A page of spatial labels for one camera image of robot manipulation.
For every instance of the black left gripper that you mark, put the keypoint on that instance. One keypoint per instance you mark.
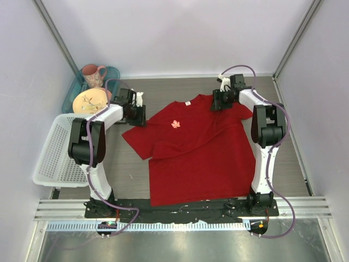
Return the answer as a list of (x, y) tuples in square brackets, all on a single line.
[(142, 120)]

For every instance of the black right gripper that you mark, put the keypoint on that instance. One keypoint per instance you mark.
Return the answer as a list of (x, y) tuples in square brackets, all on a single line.
[(217, 95)]

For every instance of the red gold maple leaf brooch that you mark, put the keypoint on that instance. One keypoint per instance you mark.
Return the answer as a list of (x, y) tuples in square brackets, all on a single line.
[(175, 124)]

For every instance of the red t-shirt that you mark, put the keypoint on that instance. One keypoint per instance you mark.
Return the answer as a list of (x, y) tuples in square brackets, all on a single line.
[(208, 157)]

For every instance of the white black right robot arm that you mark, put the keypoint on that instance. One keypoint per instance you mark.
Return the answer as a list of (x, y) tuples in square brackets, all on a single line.
[(268, 128)]

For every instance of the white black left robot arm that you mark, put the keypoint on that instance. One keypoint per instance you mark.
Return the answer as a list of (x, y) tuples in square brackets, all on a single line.
[(87, 142)]

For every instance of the pink plate under yellow plate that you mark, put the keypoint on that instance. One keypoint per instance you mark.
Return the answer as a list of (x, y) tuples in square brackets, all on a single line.
[(106, 92)]

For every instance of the yellow floral plate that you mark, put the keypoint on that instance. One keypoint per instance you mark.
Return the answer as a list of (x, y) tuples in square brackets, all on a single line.
[(90, 101)]

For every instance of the pink floral mug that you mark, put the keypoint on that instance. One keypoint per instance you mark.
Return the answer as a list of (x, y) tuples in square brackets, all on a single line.
[(94, 75)]

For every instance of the teal plastic tray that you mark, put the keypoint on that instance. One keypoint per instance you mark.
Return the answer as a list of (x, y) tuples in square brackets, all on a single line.
[(80, 85)]

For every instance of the white perforated plastic basket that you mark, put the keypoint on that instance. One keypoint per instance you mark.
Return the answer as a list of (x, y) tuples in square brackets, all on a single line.
[(54, 167)]

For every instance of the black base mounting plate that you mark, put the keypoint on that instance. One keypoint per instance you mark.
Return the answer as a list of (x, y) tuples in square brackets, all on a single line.
[(210, 211)]

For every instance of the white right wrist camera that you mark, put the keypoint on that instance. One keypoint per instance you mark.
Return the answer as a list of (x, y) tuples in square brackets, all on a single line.
[(225, 85)]

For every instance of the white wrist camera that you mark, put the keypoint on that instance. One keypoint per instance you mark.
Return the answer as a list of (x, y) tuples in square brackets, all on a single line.
[(225, 85), (139, 99)]

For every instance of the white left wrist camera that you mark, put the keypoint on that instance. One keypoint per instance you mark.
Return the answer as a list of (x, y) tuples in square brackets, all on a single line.
[(139, 99)]

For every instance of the aluminium extrusion rail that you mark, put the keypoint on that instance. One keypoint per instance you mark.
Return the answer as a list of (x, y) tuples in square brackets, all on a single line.
[(73, 209)]

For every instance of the white slotted cable duct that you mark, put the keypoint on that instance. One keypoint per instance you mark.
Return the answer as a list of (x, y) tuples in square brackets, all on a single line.
[(104, 226)]

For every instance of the right aluminium corner post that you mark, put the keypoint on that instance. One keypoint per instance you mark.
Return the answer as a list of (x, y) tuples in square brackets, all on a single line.
[(304, 24)]

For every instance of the aluminium corner post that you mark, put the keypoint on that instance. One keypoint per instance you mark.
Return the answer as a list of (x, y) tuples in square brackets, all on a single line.
[(48, 21), (304, 24)]

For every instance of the left aluminium corner post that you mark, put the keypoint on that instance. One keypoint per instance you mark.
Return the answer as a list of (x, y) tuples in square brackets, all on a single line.
[(48, 21)]

